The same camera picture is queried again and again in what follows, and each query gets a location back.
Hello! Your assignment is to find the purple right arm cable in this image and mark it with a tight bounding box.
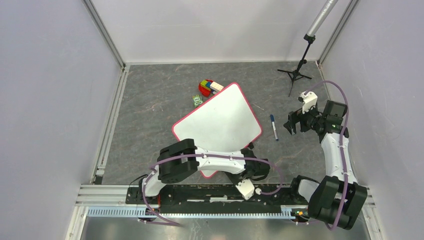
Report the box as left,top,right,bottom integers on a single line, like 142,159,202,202
299,80,350,232

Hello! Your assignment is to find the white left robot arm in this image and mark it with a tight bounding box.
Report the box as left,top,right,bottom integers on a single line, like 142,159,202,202
137,138,271,204

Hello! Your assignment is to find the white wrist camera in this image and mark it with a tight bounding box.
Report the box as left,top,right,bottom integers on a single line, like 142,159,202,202
235,179,262,200
299,91,318,114

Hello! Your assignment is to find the green frog toy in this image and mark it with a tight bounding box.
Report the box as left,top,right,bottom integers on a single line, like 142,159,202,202
192,94,204,108

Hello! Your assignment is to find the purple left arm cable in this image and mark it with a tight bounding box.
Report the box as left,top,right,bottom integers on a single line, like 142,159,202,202
138,153,284,228

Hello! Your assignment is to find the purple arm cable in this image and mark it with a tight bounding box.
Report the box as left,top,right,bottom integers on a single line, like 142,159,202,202
299,80,350,232
138,153,284,228

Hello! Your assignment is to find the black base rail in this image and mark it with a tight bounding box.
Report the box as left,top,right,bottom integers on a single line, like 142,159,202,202
125,184,308,217

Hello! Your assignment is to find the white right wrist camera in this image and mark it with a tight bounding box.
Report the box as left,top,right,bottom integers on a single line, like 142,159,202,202
299,91,318,114

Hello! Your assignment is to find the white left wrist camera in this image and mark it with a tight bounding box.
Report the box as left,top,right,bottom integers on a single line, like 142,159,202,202
235,179,262,200

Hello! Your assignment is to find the colourful toy block stack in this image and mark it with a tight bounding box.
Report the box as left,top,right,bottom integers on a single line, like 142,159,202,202
198,79,224,98

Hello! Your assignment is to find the black tripod stand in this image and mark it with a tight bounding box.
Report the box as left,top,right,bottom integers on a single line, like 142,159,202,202
277,0,339,98

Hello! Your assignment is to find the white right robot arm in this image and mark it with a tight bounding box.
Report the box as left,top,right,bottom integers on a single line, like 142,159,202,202
283,97,368,230

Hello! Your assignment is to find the blue white marker pen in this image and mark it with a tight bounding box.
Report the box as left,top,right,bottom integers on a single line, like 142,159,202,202
270,114,279,142

